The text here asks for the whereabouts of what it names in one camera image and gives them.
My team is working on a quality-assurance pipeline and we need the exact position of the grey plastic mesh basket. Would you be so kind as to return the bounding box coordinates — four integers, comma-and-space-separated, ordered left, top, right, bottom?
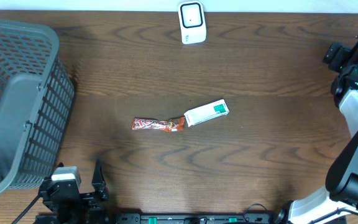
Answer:
0, 19, 75, 193

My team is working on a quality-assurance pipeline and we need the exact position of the white green Panadol box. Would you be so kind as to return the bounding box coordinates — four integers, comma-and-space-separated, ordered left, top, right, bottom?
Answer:
184, 99, 229, 127

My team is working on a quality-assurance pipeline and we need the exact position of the white barcode scanner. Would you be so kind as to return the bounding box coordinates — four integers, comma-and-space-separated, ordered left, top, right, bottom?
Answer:
178, 1, 206, 45

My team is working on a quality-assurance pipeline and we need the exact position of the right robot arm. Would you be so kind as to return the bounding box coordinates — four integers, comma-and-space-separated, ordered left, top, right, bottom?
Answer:
272, 34, 358, 224

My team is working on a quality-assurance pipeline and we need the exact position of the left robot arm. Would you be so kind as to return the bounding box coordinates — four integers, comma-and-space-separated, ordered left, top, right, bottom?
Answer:
35, 160, 116, 224

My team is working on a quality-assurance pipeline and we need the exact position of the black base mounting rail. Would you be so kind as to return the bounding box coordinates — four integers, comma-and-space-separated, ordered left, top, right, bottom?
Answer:
113, 210, 288, 224

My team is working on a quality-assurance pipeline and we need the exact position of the orange red candy wrapper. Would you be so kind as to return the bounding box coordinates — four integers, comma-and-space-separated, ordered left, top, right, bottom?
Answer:
131, 117, 185, 133

